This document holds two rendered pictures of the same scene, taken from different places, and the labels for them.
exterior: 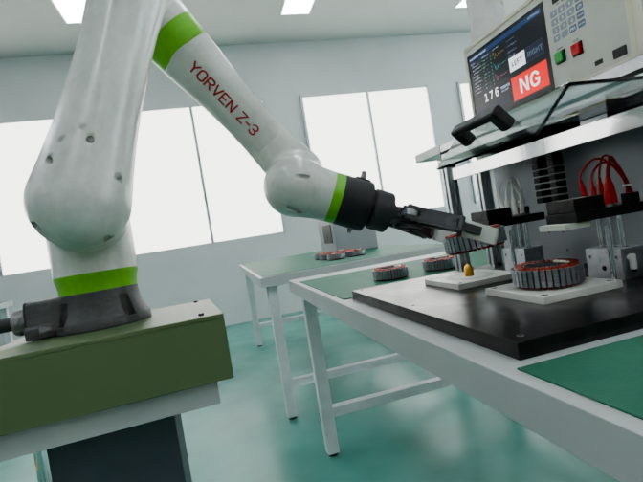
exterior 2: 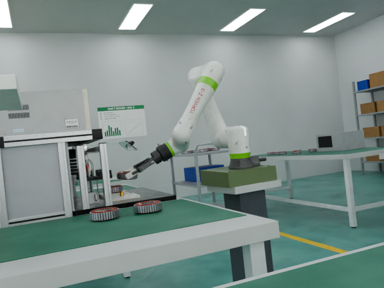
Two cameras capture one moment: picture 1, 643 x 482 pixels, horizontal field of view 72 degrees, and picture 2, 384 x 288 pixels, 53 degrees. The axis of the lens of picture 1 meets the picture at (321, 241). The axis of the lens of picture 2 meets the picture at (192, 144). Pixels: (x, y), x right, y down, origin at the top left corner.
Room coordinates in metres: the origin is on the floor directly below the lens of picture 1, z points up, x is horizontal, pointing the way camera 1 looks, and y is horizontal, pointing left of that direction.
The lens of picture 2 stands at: (2.97, -0.23, 0.99)
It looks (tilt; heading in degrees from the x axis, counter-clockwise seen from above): 0 degrees down; 171
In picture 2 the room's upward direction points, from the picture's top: 6 degrees counter-clockwise
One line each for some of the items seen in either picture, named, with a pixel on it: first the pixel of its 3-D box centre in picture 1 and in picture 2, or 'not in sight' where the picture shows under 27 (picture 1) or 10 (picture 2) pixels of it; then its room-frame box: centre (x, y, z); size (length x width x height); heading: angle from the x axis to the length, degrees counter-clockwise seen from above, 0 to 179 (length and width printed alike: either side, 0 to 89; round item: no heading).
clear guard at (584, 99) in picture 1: (567, 124); (104, 148); (0.68, -0.40, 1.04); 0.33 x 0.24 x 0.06; 104
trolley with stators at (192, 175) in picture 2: not in sight; (207, 184); (-1.75, 0.61, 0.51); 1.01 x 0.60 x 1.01; 14
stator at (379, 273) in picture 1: (390, 272); (147, 207); (1.40, -0.20, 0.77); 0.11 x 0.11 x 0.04
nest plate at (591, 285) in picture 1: (548, 287); (113, 193); (0.76, -0.37, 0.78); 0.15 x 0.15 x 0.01; 14
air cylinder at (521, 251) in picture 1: (522, 257); (92, 197); (1.03, -0.46, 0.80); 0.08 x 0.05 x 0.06; 14
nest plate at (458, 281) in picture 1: (470, 278); (122, 196); (0.99, -0.32, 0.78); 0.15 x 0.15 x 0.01; 14
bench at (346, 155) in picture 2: not in sight; (312, 180); (-1.75, 2.00, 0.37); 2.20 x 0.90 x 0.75; 14
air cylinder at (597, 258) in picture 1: (614, 261); not in sight; (0.79, -0.51, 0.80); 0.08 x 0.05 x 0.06; 14
